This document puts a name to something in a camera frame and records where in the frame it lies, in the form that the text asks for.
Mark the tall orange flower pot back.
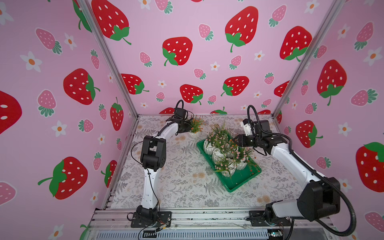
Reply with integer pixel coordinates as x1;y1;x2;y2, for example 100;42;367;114
189;118;204;139

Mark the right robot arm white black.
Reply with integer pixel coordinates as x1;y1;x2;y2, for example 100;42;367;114
233;134;341;224

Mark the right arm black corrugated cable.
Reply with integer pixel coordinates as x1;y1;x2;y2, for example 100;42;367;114
246;104;358;237

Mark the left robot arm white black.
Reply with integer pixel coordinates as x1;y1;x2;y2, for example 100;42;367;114
136;107;192;223

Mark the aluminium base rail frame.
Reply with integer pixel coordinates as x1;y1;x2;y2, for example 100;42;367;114
84;208;338;240

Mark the green plastic storage tray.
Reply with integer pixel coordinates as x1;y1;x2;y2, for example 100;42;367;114
197;141;262;193

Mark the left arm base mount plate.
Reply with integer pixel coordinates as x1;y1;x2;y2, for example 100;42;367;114
131;211;172;229

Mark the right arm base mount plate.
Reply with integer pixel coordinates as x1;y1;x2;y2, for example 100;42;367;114
246;211;291;227

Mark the orange flower potted plant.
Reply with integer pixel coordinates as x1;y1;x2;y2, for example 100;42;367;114
223;139;239;159

